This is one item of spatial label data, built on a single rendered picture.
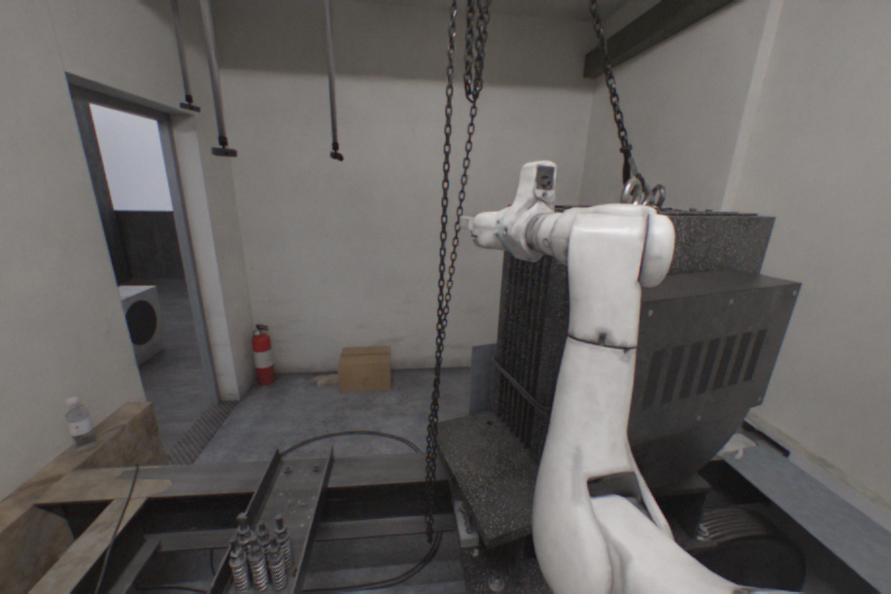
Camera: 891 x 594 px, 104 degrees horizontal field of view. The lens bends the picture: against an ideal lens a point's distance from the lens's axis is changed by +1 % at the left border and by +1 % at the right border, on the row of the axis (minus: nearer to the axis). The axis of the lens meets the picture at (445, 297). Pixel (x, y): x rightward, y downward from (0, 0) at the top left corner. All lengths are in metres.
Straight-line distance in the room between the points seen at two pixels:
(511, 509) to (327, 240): 2.55
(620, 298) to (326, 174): 2.86
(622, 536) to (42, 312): 1.87
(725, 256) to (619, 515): 0.76
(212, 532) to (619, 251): 1.68
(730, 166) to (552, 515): 1.97
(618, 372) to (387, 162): 2.80
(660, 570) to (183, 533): 1.66
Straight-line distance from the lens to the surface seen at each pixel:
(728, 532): 1.64
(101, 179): 7.98
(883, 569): 1.75
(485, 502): 1.04
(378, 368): 3.05
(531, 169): 0.53
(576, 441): 0.37
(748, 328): 0.93
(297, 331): 3.41
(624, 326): 0.35
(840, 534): 1.79
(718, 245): 1.01
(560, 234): 0.45
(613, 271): 0.34
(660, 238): 0.35
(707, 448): 1.05
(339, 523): 1.65
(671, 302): 0.70
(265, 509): 1.42
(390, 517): 1.63
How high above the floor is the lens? 1.65
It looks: 17 degrees down
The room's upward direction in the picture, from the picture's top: 2 degrees clockwise
